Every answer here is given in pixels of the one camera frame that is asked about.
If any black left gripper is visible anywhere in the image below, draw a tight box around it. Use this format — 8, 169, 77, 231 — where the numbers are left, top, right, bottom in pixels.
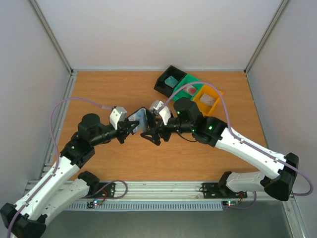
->
91, 118, 139, 147

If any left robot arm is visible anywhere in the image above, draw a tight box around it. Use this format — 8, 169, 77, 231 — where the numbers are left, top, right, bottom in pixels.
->
0, 112, 139, 238

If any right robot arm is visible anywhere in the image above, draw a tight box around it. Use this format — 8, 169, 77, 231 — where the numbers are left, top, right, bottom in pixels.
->
141, 98, 299, 201

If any teal card stack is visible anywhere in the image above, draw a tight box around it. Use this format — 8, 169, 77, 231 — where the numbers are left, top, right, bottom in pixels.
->
164, 76, 179, 88

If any red patterned card stack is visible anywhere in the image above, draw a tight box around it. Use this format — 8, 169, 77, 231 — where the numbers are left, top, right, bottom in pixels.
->
183, 85, 197, 96

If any black plastic bin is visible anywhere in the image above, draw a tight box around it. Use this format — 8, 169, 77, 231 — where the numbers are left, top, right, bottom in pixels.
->
154, 65, 187, 97

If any yellow plastic bin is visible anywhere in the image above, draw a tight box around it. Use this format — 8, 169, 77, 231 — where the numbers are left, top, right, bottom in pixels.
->
192, 85, 221, 116

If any green plastic bin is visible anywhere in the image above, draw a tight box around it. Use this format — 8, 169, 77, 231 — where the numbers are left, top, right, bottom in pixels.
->
172, 74, 203, 101

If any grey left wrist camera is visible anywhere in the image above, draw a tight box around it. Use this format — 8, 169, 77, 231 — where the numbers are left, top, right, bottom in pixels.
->
109, 106, 127, 130

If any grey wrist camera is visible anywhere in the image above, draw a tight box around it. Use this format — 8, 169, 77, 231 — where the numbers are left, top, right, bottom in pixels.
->
150, 100, 171, 125
109, 106, 127, 130

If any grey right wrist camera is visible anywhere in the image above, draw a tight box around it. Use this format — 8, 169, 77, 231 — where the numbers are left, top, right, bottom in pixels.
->
150, 100, 171, 125

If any aluminium front rail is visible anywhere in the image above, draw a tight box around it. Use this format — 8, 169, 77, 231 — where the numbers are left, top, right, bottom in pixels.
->
24, 180, 295, 202

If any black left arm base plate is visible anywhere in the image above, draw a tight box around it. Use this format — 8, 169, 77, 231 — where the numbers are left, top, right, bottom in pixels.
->
84, 182, 116, 199

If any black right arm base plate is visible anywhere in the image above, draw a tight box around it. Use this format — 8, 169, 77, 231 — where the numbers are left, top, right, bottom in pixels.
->
199, 182, 248, 199

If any white slotted cable duct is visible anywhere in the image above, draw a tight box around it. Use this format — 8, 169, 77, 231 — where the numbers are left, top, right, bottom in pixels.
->
66, 201, 222, 212

